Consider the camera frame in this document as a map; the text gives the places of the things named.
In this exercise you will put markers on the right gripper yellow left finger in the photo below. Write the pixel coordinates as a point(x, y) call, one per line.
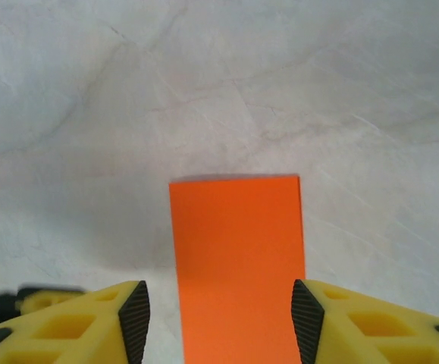
point(71, 333)

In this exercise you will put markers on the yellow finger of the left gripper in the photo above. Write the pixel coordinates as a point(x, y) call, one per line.
point(48, 299)

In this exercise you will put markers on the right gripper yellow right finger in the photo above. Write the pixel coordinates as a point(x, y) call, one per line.
point(374, 333)

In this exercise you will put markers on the orange cloth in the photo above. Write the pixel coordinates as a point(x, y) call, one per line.
point(238, 265)

